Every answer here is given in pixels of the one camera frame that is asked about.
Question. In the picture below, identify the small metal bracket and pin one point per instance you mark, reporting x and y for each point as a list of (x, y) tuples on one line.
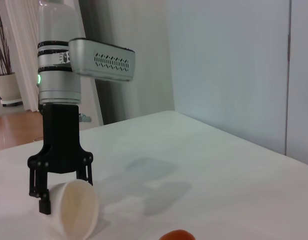
[(85, 118)]

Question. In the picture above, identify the white curtain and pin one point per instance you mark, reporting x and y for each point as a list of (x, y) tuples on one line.
[(24, 62)]

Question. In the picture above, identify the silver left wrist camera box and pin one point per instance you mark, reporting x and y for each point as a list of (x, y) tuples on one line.
[(101, 62)]

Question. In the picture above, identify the white paper cup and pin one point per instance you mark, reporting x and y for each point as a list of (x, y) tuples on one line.
[(76, 207)]

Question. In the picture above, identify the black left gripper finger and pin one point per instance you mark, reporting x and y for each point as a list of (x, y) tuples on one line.
[(44, 203), (86, 175)]

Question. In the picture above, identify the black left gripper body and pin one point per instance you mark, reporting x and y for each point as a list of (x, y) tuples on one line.
[(60, 140)]

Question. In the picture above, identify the small orange ball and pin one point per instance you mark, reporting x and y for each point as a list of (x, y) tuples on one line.
[(177, 235)]

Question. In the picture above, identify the white pot saucer stand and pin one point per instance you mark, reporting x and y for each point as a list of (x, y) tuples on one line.
[(11, 102)]

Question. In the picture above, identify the bare twig plant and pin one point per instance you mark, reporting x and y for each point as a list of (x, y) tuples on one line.
[(2, 50)]

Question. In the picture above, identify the cream plant pot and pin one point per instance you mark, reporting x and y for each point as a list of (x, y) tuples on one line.
[(7, 86)]

